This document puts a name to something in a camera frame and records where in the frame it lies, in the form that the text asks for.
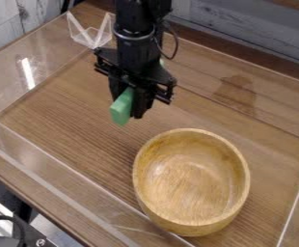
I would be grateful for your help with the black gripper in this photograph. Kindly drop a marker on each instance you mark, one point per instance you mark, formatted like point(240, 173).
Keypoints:
point(132, 65)

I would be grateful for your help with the green rectangular block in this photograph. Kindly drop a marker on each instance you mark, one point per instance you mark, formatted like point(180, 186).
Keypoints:
point(120, 107)

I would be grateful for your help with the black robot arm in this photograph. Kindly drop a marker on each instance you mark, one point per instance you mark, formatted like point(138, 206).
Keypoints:
point(138, 16)

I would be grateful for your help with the brown wooden bowl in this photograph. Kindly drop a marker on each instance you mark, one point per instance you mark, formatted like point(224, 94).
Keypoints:
point(191, 181)

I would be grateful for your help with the clear acrylic corner bracket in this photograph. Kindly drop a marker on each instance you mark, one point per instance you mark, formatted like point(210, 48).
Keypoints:
point(91, 37)

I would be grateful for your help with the clear acrylic tray wall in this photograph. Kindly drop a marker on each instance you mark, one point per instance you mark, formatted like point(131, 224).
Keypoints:
point(86, 210)

